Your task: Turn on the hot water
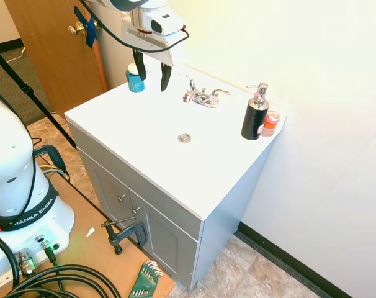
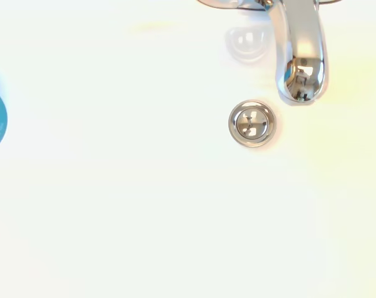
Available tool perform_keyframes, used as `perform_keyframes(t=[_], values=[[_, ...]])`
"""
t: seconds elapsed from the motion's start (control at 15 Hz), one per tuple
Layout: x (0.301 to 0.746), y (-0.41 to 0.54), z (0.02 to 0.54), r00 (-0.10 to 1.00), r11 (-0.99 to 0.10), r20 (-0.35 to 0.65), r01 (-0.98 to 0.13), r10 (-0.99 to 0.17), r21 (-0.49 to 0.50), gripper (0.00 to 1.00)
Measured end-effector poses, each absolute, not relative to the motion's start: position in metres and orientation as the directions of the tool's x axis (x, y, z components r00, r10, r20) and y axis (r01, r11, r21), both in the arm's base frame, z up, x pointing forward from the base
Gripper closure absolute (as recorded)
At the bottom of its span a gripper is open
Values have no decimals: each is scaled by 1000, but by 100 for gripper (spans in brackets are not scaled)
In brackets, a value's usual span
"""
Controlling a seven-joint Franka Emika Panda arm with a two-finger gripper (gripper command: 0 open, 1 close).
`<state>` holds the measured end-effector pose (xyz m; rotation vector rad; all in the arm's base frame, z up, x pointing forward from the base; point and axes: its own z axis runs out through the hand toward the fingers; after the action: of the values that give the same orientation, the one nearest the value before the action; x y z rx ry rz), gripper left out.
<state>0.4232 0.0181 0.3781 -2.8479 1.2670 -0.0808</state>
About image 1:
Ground orange jar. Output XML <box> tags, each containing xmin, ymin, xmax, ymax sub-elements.
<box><xmin>260</xmin><ymin>110</ymin><xmax>282</xmax><ymax>138</ymax></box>

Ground white sink vanity top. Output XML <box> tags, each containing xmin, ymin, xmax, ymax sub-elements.
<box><xmin>64</xmin><ymin>64</ymin><xmax>289</xmax><ymax>222</ymax></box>

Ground blue tape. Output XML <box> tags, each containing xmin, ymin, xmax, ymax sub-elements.
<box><xmin>73</xmin><ymin>6</ymin><xmax>102</xmax><ymax>48</ymax></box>

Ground grey vanity cabinet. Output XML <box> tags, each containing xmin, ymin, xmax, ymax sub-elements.
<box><xmin>65</xmin><ymin>120</ymin><xmax>274</xmax><ymax>292</ymax></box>

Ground black soap dispenser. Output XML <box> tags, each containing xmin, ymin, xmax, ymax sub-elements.
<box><xmin>240</xmin><ymin>83</ymin><xmax>269</xmax><ymax>141</ymax></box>

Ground wooden door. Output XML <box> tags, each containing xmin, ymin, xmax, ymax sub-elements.
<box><xmin>4</xmin><ymin>0</ymin><xmax>109</xmax><ymax>120</ymax></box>

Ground chrome sink faucet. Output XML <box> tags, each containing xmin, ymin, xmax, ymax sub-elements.
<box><xmin>182</xmin><ymin>89</ymin><xmax>207</xmax><ymax>105</ymax></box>

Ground grey cabinet door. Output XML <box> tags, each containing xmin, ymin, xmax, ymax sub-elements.
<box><xmin>128</xmin><ymin>186</ymin><xmax>202</xmax><ymax>288</ymax></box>
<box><xmin>76</xmin><ymin>148</ymin><xmax>133</xmax><ymax>224</ymax></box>

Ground black tripod leg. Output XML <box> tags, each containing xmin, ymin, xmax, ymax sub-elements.
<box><xmin>0</xmin><ymin>42</ymin><xmax>77</xmax><ymax>150</ymax></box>

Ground wooden base board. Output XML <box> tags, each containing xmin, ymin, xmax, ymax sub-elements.
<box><xmin>0</xmin><ymin>167</ymin><xmax>176</xmax><ymax>298</ymax></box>

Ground black thick cable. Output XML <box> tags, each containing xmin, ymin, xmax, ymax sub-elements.
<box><xmin>0</xmin><ymin>231</ymin><xmax>127</xmax><ymax>298</ymax></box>

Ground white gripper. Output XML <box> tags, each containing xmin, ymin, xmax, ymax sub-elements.
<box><xmin>120</xmin><ymin>6</ymin><xmax>186</xmax><ymax>93</ymax></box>

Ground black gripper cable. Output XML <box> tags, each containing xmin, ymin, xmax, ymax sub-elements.
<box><xmin>79</xmin><ymin>0</ymin><xmax>190</xmax><ymax>52</ymax></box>

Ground brass door knob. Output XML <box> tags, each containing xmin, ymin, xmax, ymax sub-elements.
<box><xmin>67</xmin><ymin>21</ymin><xmax>86</xmax><ymax>38</ymax></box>

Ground green hex key set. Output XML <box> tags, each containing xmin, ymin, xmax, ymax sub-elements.
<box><xmin>127</xmin><ymin>260</ymin><xmax>164</xmax><ymax>298</ymax></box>

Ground blue jar with white lid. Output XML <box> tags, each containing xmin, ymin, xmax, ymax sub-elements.
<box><xmin>125</xmin><ymin>62</ymin><xmax>145</xmax><ymax>93</ymax></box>

